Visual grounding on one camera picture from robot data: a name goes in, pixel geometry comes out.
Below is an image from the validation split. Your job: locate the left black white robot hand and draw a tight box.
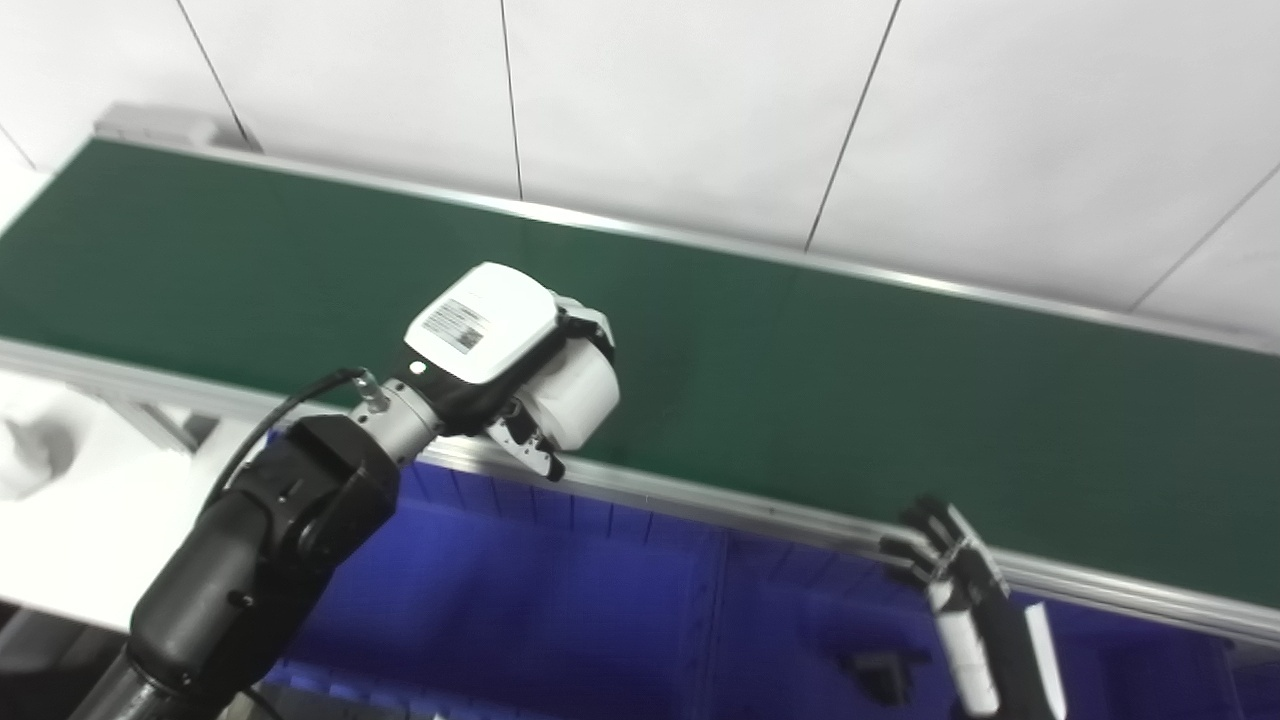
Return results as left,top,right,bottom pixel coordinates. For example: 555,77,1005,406
405,262,617,482

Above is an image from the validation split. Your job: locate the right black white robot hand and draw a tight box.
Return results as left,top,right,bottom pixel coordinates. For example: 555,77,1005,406
880,497,1066,720

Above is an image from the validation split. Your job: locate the white cylindrical plastic part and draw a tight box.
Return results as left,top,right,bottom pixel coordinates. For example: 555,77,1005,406
515,297,621,451

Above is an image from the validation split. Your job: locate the blue plastic bin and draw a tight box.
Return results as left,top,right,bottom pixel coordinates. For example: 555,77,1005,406
265,460,726,720
700,530,1280,720

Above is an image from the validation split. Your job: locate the green conveyor belt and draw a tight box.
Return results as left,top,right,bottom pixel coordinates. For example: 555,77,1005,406
0,103,1280,646
0,140,1280,611

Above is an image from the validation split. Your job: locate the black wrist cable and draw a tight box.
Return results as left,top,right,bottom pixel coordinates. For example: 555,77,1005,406
200,366,389,513

